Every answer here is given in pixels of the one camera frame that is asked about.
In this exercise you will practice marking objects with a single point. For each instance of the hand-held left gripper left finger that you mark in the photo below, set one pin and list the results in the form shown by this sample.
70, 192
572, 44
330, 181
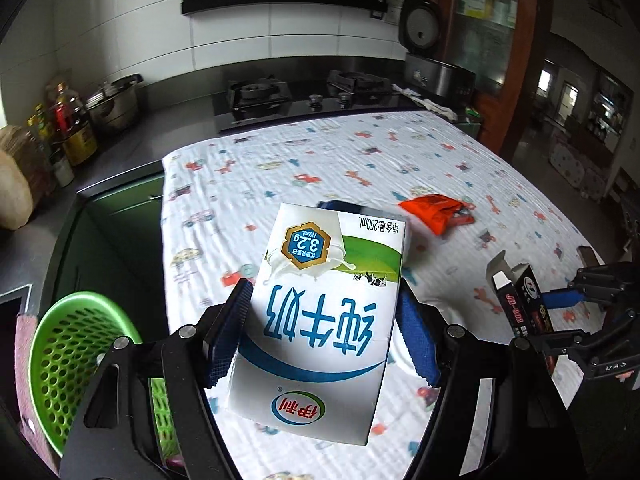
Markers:
227, 340

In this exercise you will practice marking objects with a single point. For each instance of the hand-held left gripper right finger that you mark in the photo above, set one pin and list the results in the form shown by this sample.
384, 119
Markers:
417, 340

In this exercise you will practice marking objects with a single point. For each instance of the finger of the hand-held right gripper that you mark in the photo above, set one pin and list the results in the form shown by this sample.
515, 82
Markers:
562, 298
555, 344

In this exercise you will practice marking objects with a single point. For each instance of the small black cardboard box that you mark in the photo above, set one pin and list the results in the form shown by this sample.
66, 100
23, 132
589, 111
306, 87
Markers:
520, 305

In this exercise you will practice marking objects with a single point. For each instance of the white milk carton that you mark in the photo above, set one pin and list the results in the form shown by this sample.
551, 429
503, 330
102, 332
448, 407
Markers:
320, 320

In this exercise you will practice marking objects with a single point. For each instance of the green plastic basket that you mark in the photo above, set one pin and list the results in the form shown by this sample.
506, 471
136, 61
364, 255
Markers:
65, 360

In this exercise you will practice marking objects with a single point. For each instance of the dark brown flat packet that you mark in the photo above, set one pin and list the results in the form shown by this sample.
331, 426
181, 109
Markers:
589, 255

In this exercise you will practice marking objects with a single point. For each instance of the red plastic wrapper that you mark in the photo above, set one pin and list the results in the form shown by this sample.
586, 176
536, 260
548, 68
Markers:
432, 212

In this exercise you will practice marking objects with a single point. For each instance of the white cartoon printed tablecloth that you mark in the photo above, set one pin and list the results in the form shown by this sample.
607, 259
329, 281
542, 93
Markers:
300, 170

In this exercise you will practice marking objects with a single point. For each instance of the pink cloth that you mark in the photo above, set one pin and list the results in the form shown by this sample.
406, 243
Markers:
25, 350

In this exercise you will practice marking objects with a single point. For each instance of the kitchen sink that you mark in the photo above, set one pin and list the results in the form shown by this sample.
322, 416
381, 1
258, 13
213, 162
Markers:
12, 307

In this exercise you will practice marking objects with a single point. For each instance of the white cloth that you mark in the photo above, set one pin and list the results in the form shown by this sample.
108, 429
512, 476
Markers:
432, 105

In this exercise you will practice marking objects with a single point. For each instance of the small white jar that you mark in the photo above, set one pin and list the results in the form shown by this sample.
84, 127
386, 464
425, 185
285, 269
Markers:
62, 171

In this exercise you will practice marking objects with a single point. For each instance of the black gas stove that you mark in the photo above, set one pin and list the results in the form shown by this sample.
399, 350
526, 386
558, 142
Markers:
300, 102

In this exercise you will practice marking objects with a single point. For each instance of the amber cooking oil bottle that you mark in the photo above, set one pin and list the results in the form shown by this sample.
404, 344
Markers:
77, 132

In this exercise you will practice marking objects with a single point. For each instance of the steel cooking pot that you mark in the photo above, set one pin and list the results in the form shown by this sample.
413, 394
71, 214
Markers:
114, 107

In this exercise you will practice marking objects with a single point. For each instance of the round wooden chopping block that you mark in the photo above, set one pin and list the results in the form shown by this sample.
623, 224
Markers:
15, 185

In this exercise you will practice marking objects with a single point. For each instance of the black rice cooker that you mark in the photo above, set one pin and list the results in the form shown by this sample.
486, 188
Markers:
432, 60

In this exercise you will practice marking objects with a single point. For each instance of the wooden glass door cabinet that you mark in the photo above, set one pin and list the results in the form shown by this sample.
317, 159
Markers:
485, 35

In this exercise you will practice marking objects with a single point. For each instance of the dark sauce bottle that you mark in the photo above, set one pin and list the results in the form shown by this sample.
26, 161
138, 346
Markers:
42, 125

